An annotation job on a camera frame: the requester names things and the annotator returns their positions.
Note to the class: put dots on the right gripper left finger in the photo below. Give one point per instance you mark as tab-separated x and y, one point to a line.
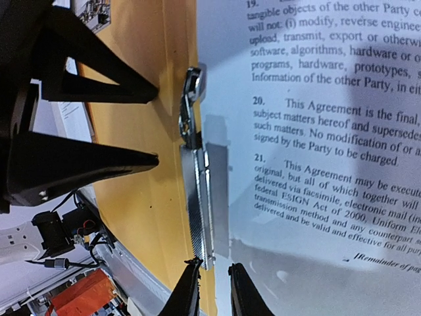
184	299

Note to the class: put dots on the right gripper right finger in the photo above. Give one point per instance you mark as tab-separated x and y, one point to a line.
245	298

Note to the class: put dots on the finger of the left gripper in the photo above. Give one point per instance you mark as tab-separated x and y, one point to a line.
63	36
75	168

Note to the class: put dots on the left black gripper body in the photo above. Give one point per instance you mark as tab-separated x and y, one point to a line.
21	22

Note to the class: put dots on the orange file folder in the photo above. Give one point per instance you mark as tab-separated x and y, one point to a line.
147	211

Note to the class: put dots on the chrome folder spring clip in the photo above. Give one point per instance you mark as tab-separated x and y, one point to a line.
205	176

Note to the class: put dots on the chrome side folder clip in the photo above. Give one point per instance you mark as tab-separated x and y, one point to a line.
95	14

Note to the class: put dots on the stack of printed papers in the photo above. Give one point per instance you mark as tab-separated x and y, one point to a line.
72	121

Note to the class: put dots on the aluminium front rail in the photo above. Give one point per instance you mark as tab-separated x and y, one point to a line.
138	285

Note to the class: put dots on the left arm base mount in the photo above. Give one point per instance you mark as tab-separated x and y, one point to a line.
82	226

